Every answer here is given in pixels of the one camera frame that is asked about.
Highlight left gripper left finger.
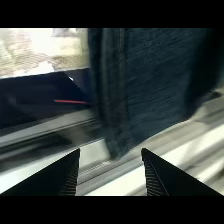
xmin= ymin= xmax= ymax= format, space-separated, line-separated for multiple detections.
xmin=0 ymin=148 xmax=81 ymax=197

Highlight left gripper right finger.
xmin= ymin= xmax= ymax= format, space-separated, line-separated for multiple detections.
xmin=140 ymin=147 xmax=223 ymax=197

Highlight dark blue jeans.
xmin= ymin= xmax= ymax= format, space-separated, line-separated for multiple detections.
xmin=87 ymin=28 xmax=224 ymax=160

